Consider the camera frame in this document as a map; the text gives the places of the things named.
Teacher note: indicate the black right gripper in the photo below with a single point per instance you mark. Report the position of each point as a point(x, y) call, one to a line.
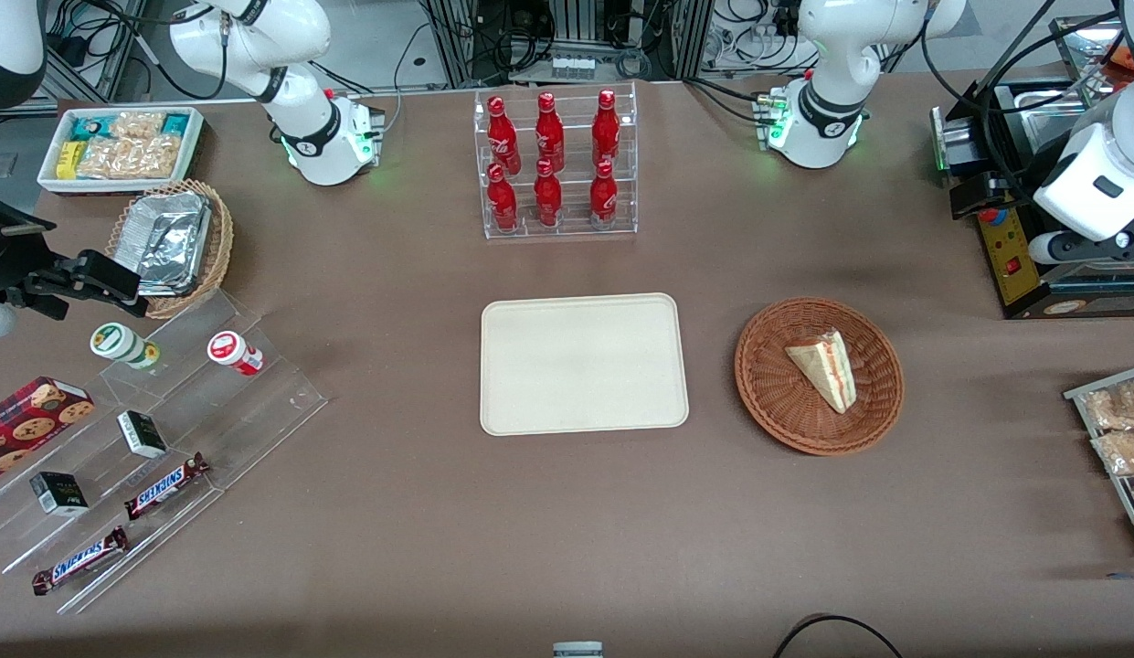
point(2, 263)

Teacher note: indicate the triangle sandwich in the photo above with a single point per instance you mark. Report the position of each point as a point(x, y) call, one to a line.
point(827, 370)

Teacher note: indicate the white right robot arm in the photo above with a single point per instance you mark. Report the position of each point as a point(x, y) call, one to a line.
point(256, 37)

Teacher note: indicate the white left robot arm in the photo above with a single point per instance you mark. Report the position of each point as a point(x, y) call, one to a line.
point(831, 73)

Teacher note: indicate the oval light wicker basket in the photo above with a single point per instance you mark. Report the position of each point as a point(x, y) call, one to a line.
point(221, 238)

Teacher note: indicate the cream rectangular tray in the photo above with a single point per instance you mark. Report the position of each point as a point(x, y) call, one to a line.
point(583, 364)

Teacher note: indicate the round brown wicker basket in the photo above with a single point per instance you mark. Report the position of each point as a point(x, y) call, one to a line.
point(777, 393)

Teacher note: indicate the metal tray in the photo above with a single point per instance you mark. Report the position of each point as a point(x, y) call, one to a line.
point(1083, 55)

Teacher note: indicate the grey tray of snack bags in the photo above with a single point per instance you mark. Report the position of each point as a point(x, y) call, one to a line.
point(1110, 493)

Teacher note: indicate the green capped white bottle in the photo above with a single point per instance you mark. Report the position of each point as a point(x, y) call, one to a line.
point(119, 344)

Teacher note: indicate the aluminium foil container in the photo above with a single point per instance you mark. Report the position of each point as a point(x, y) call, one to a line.
point(169, 242)

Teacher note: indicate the white snack bin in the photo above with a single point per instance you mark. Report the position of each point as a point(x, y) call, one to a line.
point(47, 183)

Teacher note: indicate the red capped white bottle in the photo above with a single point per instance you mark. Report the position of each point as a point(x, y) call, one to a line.
point(233, 352)

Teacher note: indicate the large rice cracker bag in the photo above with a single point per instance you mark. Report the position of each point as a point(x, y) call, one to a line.
point(132, 157)

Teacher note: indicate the yellow snack packet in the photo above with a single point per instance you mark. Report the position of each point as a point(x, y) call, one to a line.
point(68, 160)

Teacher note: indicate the small black box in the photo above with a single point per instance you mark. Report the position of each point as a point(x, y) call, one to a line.
point(143, 434)
point(59, 493)

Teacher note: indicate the red cookie box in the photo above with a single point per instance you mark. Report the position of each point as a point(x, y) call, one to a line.
point(27, 425)

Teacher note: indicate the teal snack packet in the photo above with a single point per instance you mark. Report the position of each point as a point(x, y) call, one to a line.
point(175, 124)
point(93, 128)

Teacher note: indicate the small rice cracker bag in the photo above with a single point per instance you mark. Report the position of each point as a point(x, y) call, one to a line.
point(137, 124)

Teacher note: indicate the clear acrylic stepped display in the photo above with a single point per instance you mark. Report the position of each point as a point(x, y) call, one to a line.
point(247, 416)

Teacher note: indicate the snickers chocolate bar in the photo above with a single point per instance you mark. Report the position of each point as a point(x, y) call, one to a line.
point(164, 486)
point(80, 560)

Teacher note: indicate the red cola bottle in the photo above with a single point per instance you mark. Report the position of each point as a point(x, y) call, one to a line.
point(603, 199)
point(503, 203)
point(547, 199)
point(503, 137)
point(549, 135)
point(606, 132)

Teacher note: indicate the clear acrylic bottle rack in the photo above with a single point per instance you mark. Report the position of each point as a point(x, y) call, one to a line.
point(557, 233)

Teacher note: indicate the white power strip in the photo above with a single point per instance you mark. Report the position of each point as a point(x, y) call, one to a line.
point(573, 67)

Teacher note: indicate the small grey block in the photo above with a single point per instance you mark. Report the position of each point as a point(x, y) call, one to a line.
point(577, 650)

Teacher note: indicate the black machine with yellow panel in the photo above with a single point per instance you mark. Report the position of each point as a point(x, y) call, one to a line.
point(1010, 247)

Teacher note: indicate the aluminium frame rack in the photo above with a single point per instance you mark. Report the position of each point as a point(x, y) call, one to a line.
point(457, 41)

